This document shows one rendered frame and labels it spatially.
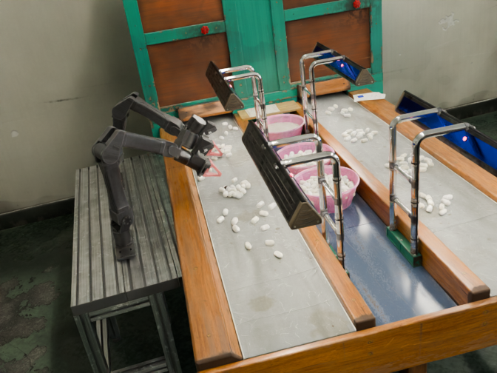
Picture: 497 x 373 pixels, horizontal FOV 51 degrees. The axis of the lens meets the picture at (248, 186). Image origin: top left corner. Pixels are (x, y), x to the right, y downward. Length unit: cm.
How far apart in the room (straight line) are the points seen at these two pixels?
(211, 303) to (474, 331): 72
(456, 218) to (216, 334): 91
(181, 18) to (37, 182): 170
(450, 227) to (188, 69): 165
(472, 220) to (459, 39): 285
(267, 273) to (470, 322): 58
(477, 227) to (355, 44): 156
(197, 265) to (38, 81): 230
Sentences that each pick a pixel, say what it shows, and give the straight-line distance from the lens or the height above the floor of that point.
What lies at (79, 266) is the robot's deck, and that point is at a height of 67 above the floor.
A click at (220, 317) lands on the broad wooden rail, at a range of 148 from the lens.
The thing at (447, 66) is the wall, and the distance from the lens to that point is 458.
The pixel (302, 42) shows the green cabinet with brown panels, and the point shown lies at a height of 108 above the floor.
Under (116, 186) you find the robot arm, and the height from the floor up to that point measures 92.
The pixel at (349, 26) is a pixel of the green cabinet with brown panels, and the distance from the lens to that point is 307.
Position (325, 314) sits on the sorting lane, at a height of 74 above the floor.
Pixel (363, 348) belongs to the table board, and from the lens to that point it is 145.
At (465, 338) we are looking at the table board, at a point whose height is 64.
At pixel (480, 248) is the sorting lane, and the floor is 74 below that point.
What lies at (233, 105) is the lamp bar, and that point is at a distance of 214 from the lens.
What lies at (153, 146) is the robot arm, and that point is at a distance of 198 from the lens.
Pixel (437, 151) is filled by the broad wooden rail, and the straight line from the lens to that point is 232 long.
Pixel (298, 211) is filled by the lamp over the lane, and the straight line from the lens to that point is 125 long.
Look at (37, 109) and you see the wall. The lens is 376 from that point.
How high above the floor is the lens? 171
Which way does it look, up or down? 27 degrees down
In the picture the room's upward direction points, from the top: 8 degrees counter-clockwise
